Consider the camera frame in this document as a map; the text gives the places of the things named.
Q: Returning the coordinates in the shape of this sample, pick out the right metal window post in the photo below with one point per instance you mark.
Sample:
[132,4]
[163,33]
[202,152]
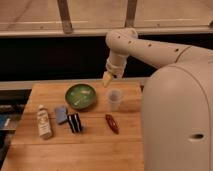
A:
[130,13]

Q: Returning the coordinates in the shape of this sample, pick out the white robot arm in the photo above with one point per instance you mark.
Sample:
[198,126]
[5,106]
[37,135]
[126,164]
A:
[177,100]

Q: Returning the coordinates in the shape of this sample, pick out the metal window post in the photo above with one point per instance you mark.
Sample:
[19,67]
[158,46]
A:
[65,16]
[130,13]

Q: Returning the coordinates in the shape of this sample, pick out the small white bottle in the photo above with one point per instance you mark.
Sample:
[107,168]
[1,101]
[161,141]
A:
[43,123]

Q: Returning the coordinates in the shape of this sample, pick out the red chili pepper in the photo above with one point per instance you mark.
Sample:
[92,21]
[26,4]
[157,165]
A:
[112,124]

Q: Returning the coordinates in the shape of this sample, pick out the clear plastic cup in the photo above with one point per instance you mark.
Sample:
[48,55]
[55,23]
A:
[114,98]

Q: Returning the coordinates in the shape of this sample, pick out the left metal window post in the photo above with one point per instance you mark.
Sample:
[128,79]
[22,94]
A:
[65,16]

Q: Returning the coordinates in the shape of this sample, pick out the green bowl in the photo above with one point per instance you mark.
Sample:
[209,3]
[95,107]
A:
[80,96]

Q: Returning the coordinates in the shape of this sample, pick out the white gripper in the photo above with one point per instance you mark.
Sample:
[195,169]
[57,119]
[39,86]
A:
[112,70]

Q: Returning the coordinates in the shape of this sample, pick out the blue sponge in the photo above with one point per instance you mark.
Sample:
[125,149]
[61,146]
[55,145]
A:
[61,114]

